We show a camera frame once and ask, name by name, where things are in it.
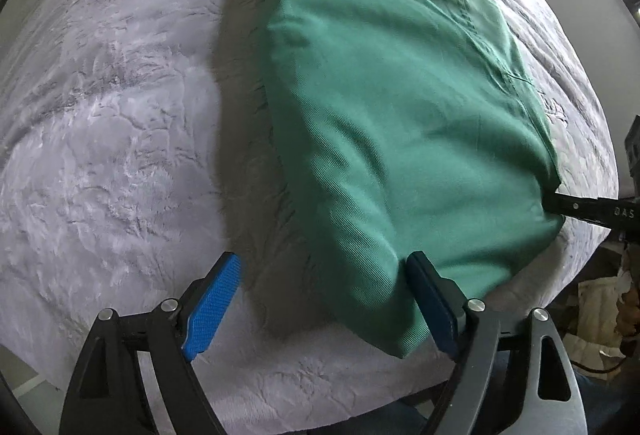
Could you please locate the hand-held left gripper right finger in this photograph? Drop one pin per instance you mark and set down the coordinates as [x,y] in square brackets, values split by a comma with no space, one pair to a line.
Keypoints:
[435,310]

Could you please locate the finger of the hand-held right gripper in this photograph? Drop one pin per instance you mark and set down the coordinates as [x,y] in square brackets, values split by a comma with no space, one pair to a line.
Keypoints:
[590,209]

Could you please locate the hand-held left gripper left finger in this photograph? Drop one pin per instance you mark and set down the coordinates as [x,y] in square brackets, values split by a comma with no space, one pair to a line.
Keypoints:
[212,305]

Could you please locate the green shirt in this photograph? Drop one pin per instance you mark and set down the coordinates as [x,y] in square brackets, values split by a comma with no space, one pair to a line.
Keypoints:
[390,115]

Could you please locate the crumpled beige bag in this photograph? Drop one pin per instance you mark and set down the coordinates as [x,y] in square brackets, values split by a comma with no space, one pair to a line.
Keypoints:
[600,315]

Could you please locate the grey quilted bedspread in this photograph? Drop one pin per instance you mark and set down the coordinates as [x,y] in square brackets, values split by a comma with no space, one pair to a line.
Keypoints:
[125,115]

